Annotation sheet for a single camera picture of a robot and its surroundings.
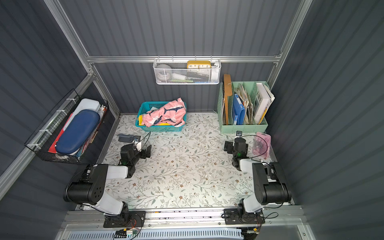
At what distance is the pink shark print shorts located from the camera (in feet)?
3.28

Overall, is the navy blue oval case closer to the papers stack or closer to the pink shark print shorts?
the pink shark print shorts

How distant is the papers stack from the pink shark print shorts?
0.41 meters

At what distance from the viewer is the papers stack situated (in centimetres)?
97

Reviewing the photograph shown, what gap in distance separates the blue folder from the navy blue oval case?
31.8 inches

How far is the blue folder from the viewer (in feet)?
3.18

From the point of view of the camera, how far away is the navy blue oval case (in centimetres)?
64

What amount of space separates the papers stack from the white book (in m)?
0.03
